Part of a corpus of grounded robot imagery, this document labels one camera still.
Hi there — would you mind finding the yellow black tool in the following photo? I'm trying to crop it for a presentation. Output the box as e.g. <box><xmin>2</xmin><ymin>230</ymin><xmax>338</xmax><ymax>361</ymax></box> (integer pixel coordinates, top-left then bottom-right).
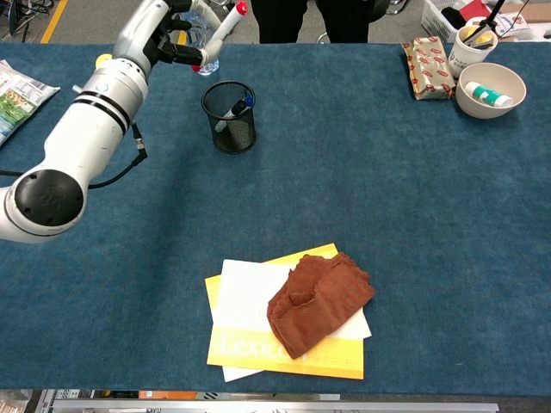
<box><xmin>459</xmin><ymin>25</ymin><xmax>495</xmax><ymax>48</ymax></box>

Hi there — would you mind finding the person in black trousers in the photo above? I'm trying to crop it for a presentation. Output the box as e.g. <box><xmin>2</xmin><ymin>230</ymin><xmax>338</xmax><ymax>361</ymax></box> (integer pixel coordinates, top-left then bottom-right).
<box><xmin>249</xmin><ymin>0</ymin><xmax>388</xmax><ymax>45</ymax></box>

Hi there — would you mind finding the red whiteboard marker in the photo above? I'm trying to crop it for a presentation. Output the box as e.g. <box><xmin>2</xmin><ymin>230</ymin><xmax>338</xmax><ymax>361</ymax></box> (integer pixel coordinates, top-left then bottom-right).
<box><xmin>191</xmin><ymin>0</ymin><xmax>250</xmax><ymax>73</ymax></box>

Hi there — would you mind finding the white paper sheet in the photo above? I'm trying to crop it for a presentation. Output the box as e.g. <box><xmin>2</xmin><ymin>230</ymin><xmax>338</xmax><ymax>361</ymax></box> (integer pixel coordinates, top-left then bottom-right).
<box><xmin>218</xmin><ymin>259</ymin><xmax>373</xmax><ymax>383</ymax></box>

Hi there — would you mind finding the black marker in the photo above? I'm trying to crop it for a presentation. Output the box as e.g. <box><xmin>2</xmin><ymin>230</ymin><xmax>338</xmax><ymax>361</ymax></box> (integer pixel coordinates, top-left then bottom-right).
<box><xmin>214</xmin><ymin>99</ymin><xmax>249</xmax><ymax>133</ymax></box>

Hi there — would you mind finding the gold red-printed snack package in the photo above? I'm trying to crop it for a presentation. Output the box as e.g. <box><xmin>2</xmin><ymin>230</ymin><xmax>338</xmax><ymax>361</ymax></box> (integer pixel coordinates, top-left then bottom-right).
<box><xmin>400</xmin><ymin>35</ymin><xmax>457</xmax><ymax>101</ymax></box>

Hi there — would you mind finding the brown folded cloth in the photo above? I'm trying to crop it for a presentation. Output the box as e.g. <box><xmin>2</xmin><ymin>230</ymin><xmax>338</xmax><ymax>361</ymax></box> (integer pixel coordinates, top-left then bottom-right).
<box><xmin>266</xmin><ymin>252</ymin><xmax>376</xmax><ymax>361</ymax></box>

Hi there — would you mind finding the white paper cup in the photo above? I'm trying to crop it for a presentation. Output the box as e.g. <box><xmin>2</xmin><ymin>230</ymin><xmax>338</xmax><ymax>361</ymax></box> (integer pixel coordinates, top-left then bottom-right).
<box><xmin>448</xmin><ymin>25</ymin><xmax>499</xmax><ymax>79</ymax></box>

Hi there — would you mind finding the white printed bag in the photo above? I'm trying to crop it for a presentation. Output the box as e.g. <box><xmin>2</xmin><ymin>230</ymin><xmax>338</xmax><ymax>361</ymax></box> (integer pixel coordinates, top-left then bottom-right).
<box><xmin>494</xmin><ymin>12</ymin><xmax>533</xmax><ymax>40</ymax></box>

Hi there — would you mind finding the yellow Lexicon notebook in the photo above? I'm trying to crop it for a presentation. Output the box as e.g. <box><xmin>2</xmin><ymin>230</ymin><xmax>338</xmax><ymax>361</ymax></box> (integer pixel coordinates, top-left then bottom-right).
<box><xmin>204</xmin><ymin>243</ymin><xmax>365</xmax><ymax>380</ymax></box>

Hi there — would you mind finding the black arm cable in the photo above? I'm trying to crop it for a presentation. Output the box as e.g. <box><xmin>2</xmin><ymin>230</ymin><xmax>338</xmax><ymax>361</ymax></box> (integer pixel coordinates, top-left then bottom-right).
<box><xmin>0</xmin><ymin>122</ymin><xmax>148</xmax><ymax>190</ymax></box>

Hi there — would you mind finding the black mesh pen cup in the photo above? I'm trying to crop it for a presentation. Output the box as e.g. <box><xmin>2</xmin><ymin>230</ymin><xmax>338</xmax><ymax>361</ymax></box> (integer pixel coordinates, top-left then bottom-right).
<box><xmin>201</xmin><ymin>80</ymin><xmax>257</xmax><ymax>155</ymax></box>

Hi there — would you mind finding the white green snack bag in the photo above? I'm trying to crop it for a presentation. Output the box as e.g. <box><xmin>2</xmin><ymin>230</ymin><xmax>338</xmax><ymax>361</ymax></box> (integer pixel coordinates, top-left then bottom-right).
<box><xmin>0</xmin><ymin>59</ymin><xmax>61</xmax><ymax>147</ymax></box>

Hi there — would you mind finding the white green glue stick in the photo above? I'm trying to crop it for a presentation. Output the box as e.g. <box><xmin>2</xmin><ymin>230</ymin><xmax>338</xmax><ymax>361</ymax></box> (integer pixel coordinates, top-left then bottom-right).
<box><xmin>463</xmin><ymin>81</ymin><xmax>513</xmax><ymax>108</ymax></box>

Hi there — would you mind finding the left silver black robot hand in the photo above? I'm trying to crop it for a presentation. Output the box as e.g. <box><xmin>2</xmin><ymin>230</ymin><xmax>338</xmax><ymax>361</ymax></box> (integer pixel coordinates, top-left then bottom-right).
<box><xmin>112</xmin><ymin>0</ymin><xmax>221</xmax><ymax>74</ymax></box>

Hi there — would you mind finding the clear plastic water bottle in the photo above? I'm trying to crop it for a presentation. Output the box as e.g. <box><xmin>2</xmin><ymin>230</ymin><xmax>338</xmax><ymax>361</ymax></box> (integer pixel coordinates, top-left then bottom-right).
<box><xmin>176</xmin><ymin>10</ymin><xmax>220</xmax><ymax>77</ymax></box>

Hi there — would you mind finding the beige bowl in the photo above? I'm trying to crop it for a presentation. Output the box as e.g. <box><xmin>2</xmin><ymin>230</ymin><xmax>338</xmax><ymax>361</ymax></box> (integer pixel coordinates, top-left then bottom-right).
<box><xmin>455</xmin><ymin>62</ymin><xmax>528</xmax><ymax>119</ymax></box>

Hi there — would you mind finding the white plastic basket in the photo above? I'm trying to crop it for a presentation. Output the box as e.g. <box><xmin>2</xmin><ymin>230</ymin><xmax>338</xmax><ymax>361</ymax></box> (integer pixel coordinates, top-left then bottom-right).
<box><xmin>420</xmin><ymin>0</ymin><xmax>470</xmax><ymax>44</ymax></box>

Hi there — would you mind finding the aluminium profile rail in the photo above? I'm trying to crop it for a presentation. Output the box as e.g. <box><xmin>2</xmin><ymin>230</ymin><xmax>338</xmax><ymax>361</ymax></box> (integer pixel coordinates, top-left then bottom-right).
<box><xmin>50</xmin><ymin>398</ymin><xmax>500</xmax><ymax>413</ymax></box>

